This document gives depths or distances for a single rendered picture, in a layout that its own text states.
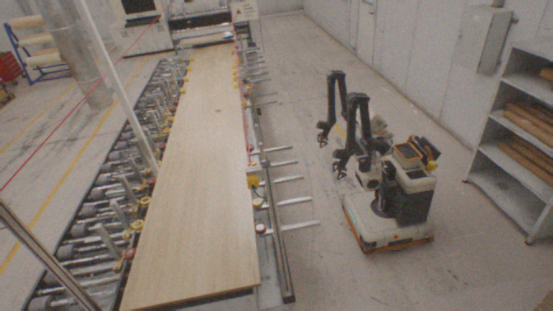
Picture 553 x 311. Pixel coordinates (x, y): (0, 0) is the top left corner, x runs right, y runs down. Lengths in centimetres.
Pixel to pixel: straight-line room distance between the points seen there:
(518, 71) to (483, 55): 51
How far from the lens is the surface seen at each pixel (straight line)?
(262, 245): 234
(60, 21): 697
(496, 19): 381
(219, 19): 623
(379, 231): 286
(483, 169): 403
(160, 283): 204
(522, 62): 348
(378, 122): 227
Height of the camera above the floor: 247
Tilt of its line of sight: 36 degrees down
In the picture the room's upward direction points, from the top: 8 degrees counter-clockwise
